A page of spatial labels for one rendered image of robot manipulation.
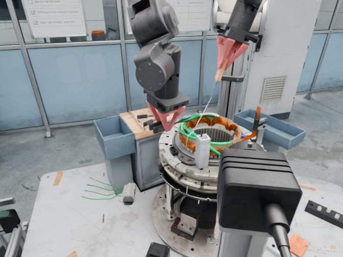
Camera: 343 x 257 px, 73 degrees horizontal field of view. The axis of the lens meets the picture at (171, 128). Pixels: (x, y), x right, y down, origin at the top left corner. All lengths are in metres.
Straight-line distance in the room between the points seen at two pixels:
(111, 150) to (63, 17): 2.08
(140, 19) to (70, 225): 0.74
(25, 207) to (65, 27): 1.73
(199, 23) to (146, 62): 2.62
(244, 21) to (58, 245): 0.86
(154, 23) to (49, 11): 2.35
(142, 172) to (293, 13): 2.56
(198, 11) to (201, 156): 2.52
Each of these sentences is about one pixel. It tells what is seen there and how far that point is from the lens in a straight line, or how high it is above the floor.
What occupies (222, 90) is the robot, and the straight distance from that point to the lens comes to 1.14.
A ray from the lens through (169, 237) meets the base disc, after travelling 0.84.
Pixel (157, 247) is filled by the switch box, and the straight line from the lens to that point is 0.78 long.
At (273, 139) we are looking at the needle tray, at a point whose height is 1.04.
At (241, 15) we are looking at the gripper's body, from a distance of 0.63.
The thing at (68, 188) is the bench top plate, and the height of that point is 0.78.
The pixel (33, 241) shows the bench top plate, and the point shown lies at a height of 0.78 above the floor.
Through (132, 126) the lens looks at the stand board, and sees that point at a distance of 0.89.
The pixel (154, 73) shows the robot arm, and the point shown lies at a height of 1.37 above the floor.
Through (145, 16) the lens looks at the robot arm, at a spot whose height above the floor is 1.46.
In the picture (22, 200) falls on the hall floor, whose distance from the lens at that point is 2.39.
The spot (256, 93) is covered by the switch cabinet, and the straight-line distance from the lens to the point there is 3.08.
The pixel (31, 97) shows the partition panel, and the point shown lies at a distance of 3.06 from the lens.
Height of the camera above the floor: 1.49
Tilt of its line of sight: 30 degrees down
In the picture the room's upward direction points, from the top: straight up
